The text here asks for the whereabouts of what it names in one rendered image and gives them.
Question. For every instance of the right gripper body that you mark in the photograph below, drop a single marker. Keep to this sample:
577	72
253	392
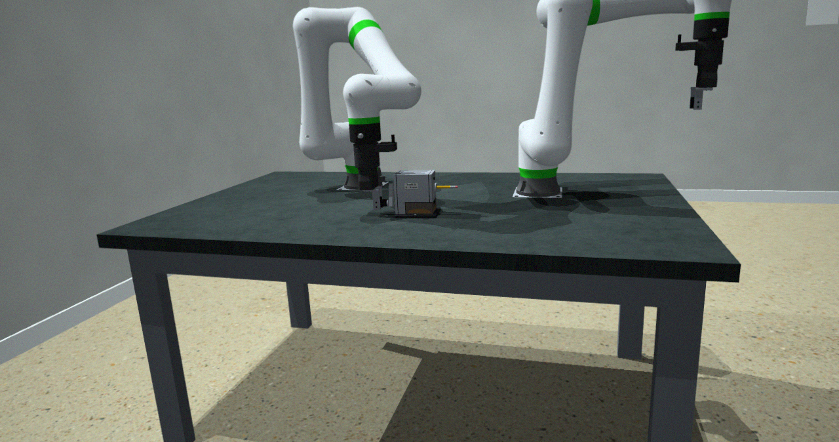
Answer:
366	152

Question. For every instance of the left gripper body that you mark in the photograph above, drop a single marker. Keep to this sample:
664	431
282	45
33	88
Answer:
708	48

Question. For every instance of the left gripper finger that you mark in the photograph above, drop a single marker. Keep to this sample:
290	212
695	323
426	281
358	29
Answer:
698	98
692	94

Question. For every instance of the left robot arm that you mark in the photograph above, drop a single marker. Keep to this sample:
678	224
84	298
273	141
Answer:
546	141

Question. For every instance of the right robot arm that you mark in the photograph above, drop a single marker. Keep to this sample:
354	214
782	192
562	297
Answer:
365	95

